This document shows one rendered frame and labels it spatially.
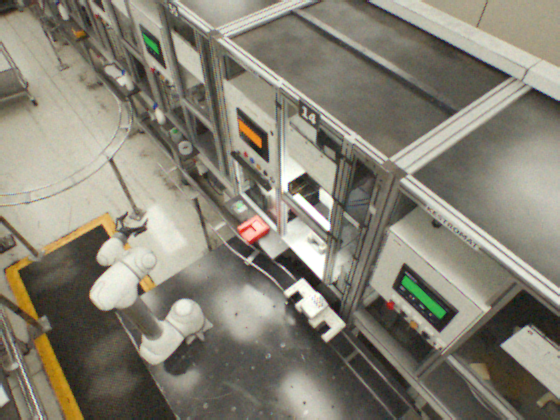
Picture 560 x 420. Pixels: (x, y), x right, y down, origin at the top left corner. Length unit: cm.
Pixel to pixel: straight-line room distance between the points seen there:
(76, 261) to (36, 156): 153
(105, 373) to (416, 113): 274
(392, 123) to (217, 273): 158
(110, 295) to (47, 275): 214
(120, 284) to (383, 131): 124
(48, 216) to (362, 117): 338
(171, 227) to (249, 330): 161
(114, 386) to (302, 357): 148
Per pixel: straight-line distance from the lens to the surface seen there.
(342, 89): 172
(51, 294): 384
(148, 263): 184
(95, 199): 427
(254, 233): 248
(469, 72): 196
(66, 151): 489
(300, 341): 248
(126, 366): 334
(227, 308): 257
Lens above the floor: 303
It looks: 54 degrees down
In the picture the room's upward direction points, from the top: 1 degrees counter-clockwise
